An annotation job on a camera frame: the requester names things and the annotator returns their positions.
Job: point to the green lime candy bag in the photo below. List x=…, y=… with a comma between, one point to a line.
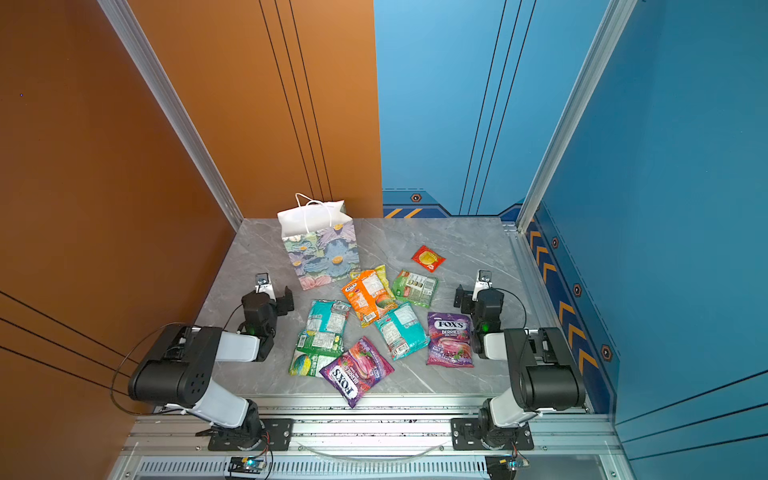
x=313, y=351

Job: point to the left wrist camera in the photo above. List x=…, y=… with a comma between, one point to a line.
x=264, y=285

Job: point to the purple fox's bag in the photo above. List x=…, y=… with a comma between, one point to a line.
x=450, y=343
x=357, y=370

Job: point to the left circuit board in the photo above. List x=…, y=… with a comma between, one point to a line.
x=249, y=467

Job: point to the aluminium rail frame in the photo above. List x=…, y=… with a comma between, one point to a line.
x=408, y=436

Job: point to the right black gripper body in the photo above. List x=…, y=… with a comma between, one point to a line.
x=465, y=300

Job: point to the purple Fox's bag front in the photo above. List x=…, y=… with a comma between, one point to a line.
x=357, y=370

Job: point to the orange snack bag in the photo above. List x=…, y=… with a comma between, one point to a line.
x=369, y=297

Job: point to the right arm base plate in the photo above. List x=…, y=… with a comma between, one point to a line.
x=468, y=434

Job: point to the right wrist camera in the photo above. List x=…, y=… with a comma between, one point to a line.
x=483, y=282

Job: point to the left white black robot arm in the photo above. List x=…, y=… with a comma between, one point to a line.
x=177, y=372

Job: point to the small red snack packet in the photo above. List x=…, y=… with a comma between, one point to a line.
x=428, y=258

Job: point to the floral paper gift bag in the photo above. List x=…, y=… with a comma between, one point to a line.
x=320, y=240

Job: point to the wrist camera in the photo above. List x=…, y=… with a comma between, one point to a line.
x=483, y=282
x=264, y=285

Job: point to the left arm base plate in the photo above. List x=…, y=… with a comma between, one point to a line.
x=273, y=434

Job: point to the yellow green snack bag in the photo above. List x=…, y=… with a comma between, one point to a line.
x=381, y=274

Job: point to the circuit board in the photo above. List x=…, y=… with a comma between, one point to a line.
x=249, y=467
x=505, y=467

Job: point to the purple Fox's bag right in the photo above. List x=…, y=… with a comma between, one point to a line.
x=450, y=343

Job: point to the teal snack bag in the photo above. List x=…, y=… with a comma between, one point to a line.
x=328, y=316
x=402, y=331

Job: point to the green white snack bag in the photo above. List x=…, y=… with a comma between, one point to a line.
x=415, y=288

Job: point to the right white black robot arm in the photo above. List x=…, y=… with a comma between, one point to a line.
x=543, y=376

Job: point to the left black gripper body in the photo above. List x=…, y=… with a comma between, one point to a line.
x=282, y=301

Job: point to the right circuit board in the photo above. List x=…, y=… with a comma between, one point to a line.
x=505, y=467

